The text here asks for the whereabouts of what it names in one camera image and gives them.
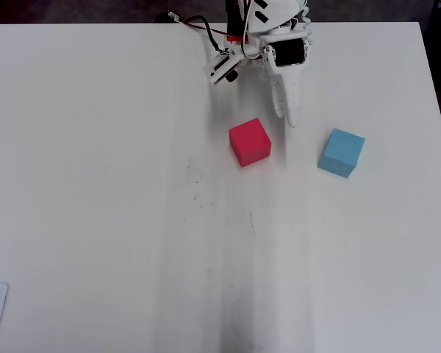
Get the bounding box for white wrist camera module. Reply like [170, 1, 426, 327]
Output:
[204, 47, 244, 87]

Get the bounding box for black camera cable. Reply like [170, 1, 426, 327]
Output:
[178, 15, 232, 57]

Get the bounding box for white spiral cable wrap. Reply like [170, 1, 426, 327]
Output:
[299, 0, 314, 38]

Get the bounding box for blue foam cube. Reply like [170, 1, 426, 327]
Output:
[317, 127, 366, 180]

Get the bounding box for thin red servo cable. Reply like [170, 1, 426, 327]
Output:
[183, 22, 243, 42]

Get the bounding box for small cable connector plug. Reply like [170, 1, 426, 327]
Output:
[153, 7, 185, 25]

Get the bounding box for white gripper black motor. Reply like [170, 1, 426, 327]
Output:
[248, 24, 314, 128]

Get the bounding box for red foam cube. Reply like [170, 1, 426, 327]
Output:
[228, 117, 273, 168]

